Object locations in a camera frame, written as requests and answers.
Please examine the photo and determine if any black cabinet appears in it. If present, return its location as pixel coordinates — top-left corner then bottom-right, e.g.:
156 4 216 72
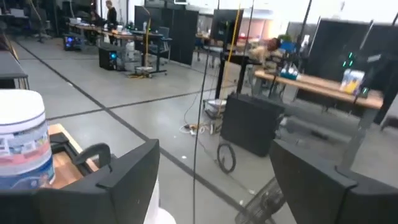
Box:
134 4 200 67

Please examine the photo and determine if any yellow blue package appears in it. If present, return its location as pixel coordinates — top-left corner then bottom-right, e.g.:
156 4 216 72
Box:
340 68 366 95

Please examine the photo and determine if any black monitor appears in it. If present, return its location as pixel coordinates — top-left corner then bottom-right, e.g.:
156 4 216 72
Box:
210 8 245 46

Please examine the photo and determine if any black computer tower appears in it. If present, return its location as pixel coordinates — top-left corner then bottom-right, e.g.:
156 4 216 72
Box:
98 45 119 71
63 33 84 52

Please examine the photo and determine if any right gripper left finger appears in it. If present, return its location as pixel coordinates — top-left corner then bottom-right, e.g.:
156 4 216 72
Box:
0 139 161 224

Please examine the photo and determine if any white yellow cable bundle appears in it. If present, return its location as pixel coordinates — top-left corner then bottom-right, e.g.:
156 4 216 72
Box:
179 121 219 137

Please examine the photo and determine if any coiled black cable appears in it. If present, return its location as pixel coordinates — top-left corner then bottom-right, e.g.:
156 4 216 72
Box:
216 142 237 174

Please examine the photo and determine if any wooden work table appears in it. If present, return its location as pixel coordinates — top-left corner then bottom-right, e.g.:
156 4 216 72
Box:
254 70 385 175

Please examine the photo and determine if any black partition wall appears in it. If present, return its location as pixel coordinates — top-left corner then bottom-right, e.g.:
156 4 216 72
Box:
306 18 398 94

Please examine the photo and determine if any person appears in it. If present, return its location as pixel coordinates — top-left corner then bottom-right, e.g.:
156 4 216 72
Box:
104 0 119 32

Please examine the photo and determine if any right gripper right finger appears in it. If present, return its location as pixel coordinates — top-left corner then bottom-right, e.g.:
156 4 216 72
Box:
269 139 398 224

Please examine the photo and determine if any teal box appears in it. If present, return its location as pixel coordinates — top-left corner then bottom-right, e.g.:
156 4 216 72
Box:
279 66 302 81

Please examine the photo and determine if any black equipment box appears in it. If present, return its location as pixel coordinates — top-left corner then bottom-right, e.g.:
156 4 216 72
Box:
220 92 286 158

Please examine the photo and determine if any black table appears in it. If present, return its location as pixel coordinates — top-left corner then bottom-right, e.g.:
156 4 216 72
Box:
0 50 30 90

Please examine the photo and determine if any white yellow wipes canister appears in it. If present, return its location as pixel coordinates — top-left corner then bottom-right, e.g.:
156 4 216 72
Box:
0 89 56 190

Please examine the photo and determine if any yellow hanging cord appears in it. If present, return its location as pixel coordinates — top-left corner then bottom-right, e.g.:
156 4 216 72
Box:
216 2 242 121

